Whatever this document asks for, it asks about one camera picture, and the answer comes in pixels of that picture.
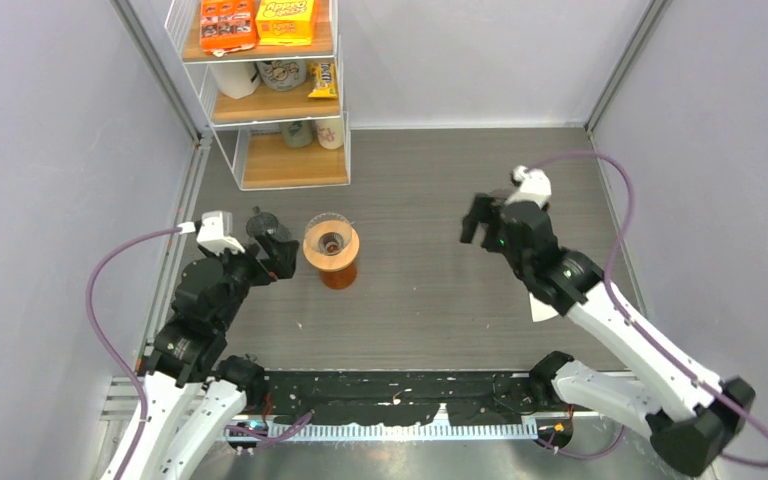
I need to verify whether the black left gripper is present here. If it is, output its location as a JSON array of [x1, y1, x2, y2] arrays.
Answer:
[[205, 229, 299, 330]]

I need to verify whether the clear glass dripper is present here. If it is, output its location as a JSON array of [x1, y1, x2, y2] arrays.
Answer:
[[304, 212, 354, 256]]

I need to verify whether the round wooden dripper stand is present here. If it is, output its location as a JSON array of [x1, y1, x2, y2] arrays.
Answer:
[[302, 219, 360, 272]]

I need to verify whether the amber glass jar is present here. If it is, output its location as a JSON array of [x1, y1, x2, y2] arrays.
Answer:
[[319, 262, 357, 290]]

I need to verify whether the white paper coffee filter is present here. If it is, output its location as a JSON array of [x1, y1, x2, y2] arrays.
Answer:
[[529, 292, 559, 323]]

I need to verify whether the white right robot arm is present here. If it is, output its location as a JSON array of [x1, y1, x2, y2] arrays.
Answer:
[[460, 193, 756, 477]]

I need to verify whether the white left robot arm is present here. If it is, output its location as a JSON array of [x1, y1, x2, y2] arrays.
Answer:
[[85, 209, 300, 479]]

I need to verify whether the small dark glass cup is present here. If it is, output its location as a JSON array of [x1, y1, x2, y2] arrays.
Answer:
[[245, 206, 280, 239]]

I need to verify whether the white patterned cup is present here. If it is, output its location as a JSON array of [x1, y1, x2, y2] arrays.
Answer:
[[314, 117, 345, 150]]

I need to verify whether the white paper roll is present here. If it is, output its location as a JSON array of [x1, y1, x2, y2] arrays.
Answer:
[[209, 62, 261, 100]]

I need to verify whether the printed white mug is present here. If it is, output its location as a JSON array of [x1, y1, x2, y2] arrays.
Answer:
[[256, 60, 308, 91]]

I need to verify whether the yellow candy bag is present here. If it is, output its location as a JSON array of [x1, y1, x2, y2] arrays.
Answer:
[[308, 61, 338, 100]]

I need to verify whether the yellow snack box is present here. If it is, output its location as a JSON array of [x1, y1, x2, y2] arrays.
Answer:
[[255, 0, 318, 46]]

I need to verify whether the orange snack box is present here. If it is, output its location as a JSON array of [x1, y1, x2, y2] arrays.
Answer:
[[198, 0, 258, 57]]

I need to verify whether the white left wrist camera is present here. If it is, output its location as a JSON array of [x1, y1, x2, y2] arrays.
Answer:
[[196, 210, 245, 255]]

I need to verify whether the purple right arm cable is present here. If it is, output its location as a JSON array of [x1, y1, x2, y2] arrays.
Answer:
[[523, 150, 768, 470]]

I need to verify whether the white wire wooden shelf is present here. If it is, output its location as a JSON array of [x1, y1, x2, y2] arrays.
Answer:
[[162, 0, 351, 191]]

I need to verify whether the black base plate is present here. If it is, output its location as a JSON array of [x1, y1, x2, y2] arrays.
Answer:
[[201, 369, 597, 429]]

